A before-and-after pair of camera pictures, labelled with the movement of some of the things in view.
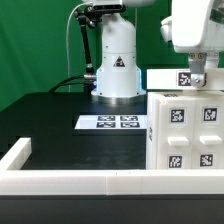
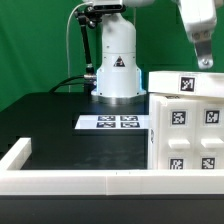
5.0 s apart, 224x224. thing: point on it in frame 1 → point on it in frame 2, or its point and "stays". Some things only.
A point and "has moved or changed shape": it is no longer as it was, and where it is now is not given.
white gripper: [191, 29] → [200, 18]
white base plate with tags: [112, 121] stays
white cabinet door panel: [208, 133] stays
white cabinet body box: [184, 130] stays
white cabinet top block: [180, 79] has moved or changed shape
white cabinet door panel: [176, 134] stays
